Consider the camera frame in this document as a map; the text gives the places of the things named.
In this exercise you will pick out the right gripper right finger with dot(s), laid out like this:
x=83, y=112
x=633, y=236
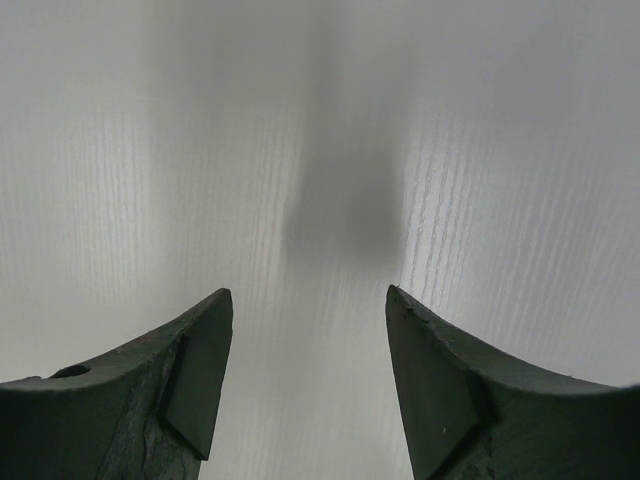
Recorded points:
x=472, y=411

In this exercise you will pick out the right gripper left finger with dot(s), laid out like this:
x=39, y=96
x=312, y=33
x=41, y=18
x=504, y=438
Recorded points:
x=144, y=410

